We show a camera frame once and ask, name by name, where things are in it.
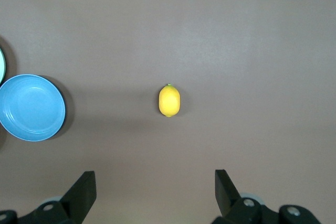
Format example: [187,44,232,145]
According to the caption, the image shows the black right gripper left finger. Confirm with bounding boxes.
[0,170,97,224]

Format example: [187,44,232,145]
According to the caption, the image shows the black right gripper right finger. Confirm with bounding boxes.
[212,169,322,224]

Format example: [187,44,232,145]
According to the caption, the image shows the yellow lemon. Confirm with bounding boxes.
[158,83,182,118]

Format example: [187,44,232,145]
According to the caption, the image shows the blue plate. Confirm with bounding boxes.
[0,74,66,142]

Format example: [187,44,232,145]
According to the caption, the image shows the brown table cover sheet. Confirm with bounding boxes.
[0,0,336,224]

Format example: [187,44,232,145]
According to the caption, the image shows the light green plate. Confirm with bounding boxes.
[0,48,6,84]

